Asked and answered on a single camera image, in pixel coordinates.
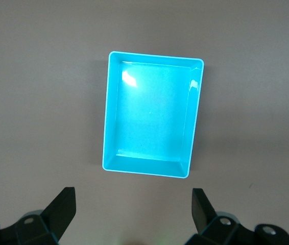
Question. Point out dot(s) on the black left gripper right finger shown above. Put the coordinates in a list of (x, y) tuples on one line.
[(208, 219)]

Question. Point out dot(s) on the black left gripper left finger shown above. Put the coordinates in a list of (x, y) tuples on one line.
[(55, 217)]

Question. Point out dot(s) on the blue plastic box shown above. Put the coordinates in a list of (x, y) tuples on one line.
[(149, 114)]

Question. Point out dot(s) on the brown table mat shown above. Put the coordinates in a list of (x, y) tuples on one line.
[(32, 76)]

